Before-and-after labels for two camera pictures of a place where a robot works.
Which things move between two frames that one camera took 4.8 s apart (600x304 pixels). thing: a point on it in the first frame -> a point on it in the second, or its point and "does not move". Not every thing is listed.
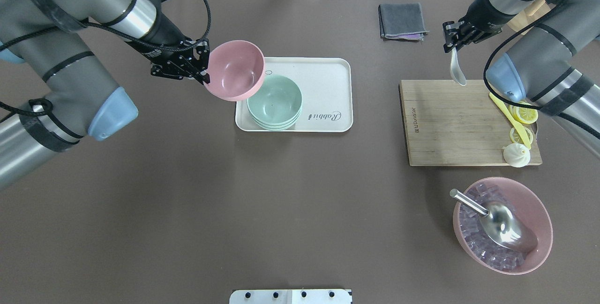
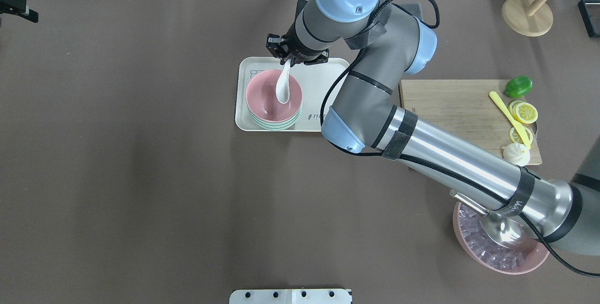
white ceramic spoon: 455,71 -> 282,87
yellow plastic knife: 509,113 does not move
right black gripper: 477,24 -> 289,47
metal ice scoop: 503,224 does not move
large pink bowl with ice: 530,207 does not move
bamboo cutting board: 448,124 does not move
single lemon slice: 515,137 does not move
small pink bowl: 237,70 -> 262,99
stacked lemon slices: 526,115 does not move
